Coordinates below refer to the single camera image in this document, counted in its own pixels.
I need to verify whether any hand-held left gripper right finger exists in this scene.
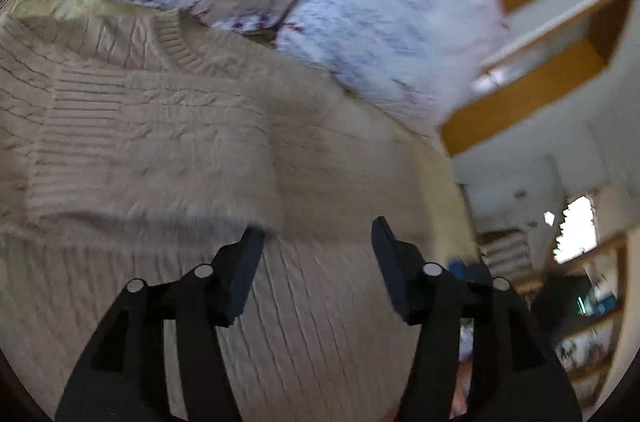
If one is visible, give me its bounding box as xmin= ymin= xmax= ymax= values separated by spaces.
xmin=371 ymin=216 xmax=584 ymax=422

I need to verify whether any wooden bookshelf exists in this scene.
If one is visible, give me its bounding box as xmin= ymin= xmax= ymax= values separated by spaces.
xmin=547 ymin=236 xmax=630 ymax=409

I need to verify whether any wooden framed wardrobe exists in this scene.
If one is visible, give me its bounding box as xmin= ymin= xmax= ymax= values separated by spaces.
xmin=440 ymin=0 xmax=640 ymax=159

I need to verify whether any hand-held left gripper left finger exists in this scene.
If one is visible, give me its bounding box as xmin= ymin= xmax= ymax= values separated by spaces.
xmin=54 ymin=226 xmax=266 ymax=422

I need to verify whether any blue floral pillow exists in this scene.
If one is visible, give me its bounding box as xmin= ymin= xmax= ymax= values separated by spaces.
xmin=190 ymin=0 xmax=512 ymax=140

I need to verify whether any yellow patterned bed sheet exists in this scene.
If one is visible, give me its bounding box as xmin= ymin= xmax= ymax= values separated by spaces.
xmin=0 ymin=0 xmax=482 ymax=288

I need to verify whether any beige cable-knit sweater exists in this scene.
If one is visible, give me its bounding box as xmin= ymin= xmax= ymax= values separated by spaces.
xmin=0 ymin=7 xmax=453 ymax=422

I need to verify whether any bright window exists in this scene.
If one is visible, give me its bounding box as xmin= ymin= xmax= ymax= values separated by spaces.
xmin=552 ymin=195 xmax=599 ymax=265

